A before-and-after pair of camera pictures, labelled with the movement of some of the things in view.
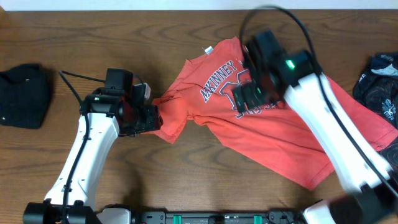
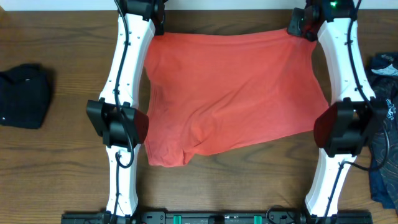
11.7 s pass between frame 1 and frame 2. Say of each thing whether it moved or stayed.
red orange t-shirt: moved
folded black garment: stayed
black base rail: stayed
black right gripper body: moved
